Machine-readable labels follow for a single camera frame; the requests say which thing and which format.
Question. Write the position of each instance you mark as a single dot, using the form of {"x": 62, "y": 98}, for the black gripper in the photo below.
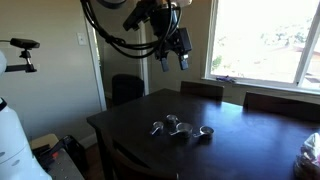
{"x": 164, "y": 17}

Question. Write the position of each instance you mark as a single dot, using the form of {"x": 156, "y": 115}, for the small silver measuring cup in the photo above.
{"x": 158, "y": 125}

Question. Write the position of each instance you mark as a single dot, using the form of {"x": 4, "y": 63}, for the large silver measuring cup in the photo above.
{"x": 183, "y": 129}

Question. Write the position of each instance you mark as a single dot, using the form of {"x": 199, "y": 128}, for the medium silver measuring cup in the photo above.
{"x": 205, "y": 132}

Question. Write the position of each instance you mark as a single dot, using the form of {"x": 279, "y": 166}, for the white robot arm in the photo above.
{"x": 16, "y": 158}

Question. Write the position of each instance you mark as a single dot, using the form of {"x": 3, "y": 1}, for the dark wooden chair left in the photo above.
{"x": 203, "y": 90}

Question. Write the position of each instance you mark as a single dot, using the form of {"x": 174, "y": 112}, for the dark wooden chair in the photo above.
{"x": 287, "y": 107}
{"x": 203, "y": 90}

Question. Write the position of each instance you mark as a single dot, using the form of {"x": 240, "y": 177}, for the blue object on windowsill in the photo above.
{"x": 226, "y": 79}

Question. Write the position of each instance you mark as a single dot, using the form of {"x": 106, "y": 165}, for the black bin in doorway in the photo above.
{"x": 126, "y": 88}

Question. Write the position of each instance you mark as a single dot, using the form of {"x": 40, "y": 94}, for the dark wooden dining table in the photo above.
{"x": 246, "y": 145}

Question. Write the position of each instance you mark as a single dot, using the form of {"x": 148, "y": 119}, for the dark wooden chair right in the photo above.
{"x": 287, "y": 107}

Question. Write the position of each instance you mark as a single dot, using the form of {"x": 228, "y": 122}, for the near curved wooden chair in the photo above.
{"x": 132, "y": 158}

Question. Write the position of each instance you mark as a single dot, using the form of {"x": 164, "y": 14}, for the black toolbox on floor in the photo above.
{"x": 62, "y": 159}

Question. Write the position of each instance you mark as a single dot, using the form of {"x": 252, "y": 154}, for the plastic bag on table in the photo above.
{"x": 307, "y": 163}

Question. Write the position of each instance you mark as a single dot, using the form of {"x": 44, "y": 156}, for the white light switch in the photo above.
{"x": 81, "y": 39}

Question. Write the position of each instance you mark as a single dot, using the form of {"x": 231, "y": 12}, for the white window frame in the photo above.
{"x": 266, "y": 43}

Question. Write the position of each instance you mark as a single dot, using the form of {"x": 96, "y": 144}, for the black camera on stand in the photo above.
{"x": 26, "y": 45}

